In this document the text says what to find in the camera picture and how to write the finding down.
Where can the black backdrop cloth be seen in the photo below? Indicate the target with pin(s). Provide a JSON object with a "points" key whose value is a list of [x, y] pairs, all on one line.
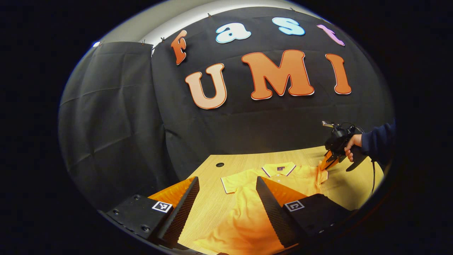
{"points": [[116, 124]]}

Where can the orange polo T-shirt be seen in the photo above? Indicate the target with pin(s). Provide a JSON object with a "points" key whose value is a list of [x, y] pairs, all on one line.
{"points": [[247, 219]]}

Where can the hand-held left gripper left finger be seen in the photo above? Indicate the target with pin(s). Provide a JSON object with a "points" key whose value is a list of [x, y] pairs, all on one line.
{"points": [[182, 209]]}

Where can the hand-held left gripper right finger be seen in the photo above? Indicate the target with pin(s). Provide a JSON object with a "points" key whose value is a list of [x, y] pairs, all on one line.
{"points": [[272, 212]]}

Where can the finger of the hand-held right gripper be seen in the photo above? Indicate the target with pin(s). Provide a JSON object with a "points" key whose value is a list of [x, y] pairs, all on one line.
{"points": [[329, 161]]}

